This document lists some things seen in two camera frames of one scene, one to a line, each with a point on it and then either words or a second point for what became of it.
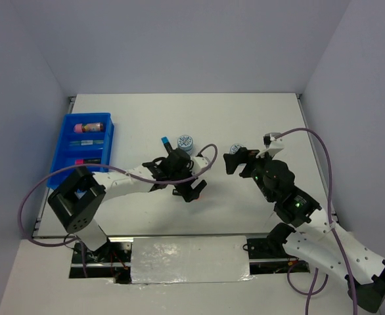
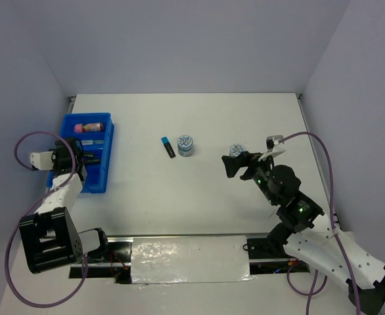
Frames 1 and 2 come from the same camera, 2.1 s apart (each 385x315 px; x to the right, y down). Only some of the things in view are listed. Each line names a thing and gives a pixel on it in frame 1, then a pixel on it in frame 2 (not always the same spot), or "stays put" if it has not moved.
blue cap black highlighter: (167, 145) stays put
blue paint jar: (186, 142) stays put
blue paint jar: (234, 148) stays put
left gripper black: (188, 192) -> (55, 157)
